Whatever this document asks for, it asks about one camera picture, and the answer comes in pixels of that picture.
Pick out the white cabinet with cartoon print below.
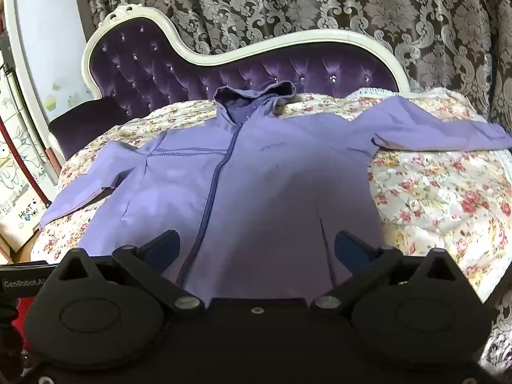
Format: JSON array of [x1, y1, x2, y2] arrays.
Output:
[[0, 60, 60, 252]]

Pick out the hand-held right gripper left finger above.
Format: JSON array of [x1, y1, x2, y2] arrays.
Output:
[[56, 230, 205, 315]]

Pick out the purple tufted sofa white frame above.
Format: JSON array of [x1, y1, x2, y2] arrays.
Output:
[[48, 5, 411, 161]]

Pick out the floral quilted bedspread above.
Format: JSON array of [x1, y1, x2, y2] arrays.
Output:
[[30, 87, 512, 305]]

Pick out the brown damask curtain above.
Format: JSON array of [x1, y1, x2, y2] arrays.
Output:
[[82, 0, 512, 384]]

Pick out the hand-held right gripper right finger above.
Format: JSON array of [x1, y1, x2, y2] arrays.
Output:
[[315, 231, 460, 315]]

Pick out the purple hooded zip jacket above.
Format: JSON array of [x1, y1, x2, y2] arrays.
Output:
[[39, 81, 512, 302]]

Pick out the red stick vacuum cleaner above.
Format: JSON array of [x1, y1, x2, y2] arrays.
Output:
[[0, 28, 54, 206]]

